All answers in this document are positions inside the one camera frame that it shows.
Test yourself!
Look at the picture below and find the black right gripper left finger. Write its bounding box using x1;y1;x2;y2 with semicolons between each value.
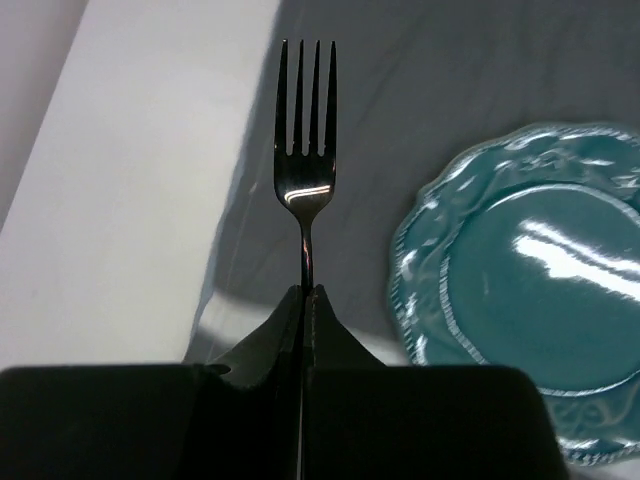
199;286;305;479

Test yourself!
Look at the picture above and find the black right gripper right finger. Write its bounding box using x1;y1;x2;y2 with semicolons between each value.
302;285;385;479

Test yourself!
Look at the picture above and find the silver metal fork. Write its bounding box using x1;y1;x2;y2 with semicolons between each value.
273;41;338;293

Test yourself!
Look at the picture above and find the teal ceramic plate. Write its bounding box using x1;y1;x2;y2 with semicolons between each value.
387;123;639;467

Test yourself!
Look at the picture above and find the grey striped cloth placemat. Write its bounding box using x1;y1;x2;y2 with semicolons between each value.
185;1;639;363

